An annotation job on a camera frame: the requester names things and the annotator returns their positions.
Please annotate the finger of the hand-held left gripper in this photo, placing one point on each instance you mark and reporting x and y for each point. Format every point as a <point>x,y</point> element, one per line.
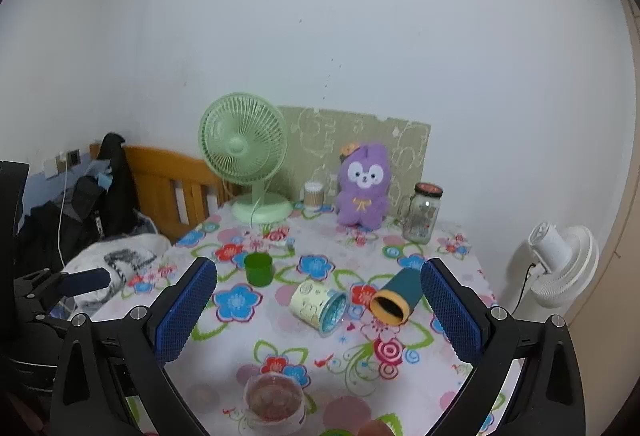
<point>85,281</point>

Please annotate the dark cloth pile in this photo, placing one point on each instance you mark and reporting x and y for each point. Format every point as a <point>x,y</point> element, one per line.
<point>45,231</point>

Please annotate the teal cup with orange rim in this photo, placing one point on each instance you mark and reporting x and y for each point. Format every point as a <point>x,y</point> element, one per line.
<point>402,288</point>

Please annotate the white floor fan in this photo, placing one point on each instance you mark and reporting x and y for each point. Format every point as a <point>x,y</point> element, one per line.
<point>562,261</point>

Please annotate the green desk fan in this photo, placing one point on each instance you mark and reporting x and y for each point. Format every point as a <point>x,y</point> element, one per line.
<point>243,145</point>

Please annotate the black chair back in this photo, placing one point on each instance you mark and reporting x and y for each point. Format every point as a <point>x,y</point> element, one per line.
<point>12,196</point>

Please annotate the clear plastic cup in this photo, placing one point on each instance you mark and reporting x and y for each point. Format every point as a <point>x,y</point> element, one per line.
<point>274,398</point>

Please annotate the black jacket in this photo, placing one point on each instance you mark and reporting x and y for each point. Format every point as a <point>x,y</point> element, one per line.
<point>117,186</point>

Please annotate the cotton swab container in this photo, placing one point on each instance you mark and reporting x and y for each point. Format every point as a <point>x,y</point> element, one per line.
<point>314,195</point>

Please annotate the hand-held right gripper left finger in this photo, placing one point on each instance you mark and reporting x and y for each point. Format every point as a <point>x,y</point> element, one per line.
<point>185,311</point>

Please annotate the purple plush toy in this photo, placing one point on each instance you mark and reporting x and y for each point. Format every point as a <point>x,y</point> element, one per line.
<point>362,196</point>

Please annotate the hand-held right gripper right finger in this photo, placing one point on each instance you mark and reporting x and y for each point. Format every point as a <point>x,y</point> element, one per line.
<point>450,311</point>

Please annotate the cream patterned cup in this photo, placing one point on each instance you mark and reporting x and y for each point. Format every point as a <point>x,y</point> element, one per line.
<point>312,303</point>

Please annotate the pink round object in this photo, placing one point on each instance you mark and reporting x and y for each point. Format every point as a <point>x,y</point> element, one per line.
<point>375,429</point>

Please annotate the floral tablecloth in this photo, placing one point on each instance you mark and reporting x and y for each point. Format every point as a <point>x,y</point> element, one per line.
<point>300,356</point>

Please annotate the white printed cloth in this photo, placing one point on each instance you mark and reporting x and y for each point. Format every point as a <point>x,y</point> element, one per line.
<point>125,256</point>

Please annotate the glass jar with dark lid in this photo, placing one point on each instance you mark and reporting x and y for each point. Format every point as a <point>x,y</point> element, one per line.
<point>421,216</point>

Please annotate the green patterned board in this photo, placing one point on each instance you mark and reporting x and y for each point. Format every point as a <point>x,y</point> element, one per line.
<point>310,140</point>

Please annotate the wall socket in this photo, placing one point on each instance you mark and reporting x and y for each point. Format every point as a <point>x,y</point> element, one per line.
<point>62,163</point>

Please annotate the green cup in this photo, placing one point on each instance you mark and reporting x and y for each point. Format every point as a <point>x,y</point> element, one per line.
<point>258,270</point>

